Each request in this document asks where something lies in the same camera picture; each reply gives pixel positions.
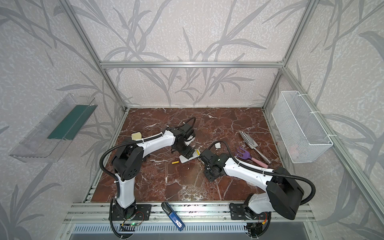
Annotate white remote red keypad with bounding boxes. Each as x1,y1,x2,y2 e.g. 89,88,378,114
179,149,201,164

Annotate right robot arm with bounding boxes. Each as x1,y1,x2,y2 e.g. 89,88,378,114
199,149,316,220

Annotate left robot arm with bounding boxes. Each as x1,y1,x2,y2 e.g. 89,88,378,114
99,123,196,210

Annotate purple pink garden fork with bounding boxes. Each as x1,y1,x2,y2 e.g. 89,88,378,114
236,147,269,169

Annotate metal tongs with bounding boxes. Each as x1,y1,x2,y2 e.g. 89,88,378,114
239,131,272,165

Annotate blue black utility knife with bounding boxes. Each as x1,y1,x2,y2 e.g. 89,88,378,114
161,202,185,231

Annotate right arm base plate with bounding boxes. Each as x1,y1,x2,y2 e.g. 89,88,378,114
229,203,268,221

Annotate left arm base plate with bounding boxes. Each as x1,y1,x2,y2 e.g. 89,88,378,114
109,204,152,221

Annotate white wire mesh basket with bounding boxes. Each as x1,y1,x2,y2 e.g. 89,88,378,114
272,91,333,164

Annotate clear plastic wall bin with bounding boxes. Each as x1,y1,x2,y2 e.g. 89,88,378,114
10,94,98,163

